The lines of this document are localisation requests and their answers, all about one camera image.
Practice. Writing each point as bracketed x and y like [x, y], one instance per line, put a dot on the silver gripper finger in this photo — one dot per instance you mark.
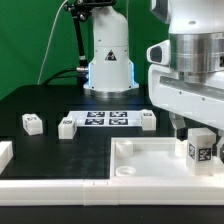
[220, 145]

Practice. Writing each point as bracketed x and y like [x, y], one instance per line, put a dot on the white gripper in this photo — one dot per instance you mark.
[203, 103]

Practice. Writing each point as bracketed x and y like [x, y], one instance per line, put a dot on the white square tabletop part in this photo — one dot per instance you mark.
[155, 157]

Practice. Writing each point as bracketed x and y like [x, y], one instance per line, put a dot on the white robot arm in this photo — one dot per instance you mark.
[183, 40]

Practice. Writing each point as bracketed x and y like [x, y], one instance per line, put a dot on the white left fence piece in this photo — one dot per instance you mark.
[6, 154]

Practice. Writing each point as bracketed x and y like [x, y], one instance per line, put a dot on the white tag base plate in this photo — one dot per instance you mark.
[106, 118]

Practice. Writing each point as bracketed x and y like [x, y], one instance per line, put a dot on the white front fence rail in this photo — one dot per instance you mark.
[127, 191]

